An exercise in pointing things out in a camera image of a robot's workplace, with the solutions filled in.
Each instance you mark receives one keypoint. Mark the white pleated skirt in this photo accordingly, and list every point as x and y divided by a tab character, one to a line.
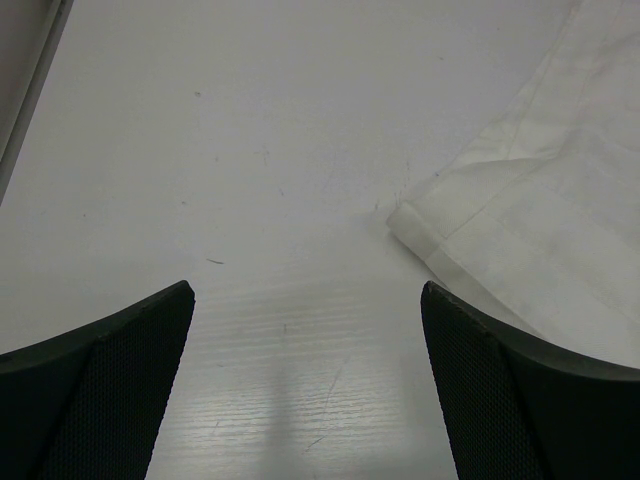
536	222

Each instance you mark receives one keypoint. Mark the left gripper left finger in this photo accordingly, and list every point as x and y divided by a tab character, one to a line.
88	404

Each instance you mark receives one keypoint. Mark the aluminium table edge rail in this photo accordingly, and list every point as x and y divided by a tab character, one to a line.
30	34

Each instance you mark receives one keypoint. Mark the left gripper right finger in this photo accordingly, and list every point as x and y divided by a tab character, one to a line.
518	407

